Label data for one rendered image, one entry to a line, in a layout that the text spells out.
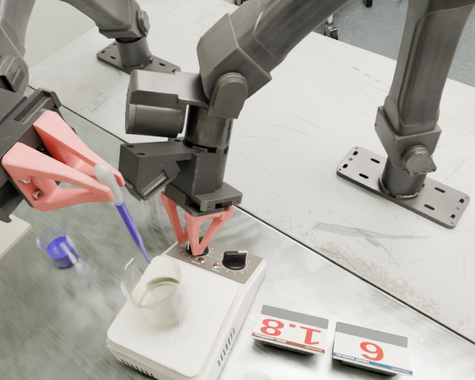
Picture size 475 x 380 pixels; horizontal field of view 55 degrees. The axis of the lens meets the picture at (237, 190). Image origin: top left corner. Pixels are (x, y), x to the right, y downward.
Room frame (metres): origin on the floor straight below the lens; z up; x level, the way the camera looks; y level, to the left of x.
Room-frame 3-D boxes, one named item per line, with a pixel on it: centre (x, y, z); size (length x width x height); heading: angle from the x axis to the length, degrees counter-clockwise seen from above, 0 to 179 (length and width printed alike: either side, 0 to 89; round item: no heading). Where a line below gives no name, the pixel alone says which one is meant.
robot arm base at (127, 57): (0.84, 0.18, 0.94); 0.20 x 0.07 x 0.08; 48
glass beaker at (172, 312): (0.23, 0.10, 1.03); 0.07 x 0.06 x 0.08; 150
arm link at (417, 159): (0.43, -0.25, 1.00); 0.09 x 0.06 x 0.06; 5
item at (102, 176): (0.23, 0.10, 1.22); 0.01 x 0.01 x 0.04; 60
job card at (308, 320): (0.22, -0.05, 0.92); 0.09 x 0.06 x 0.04; 70
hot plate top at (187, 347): (0.23, 0.09, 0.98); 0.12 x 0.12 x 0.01; 61
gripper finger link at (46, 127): (0.25, 0.14, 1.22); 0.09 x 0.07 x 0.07; 61
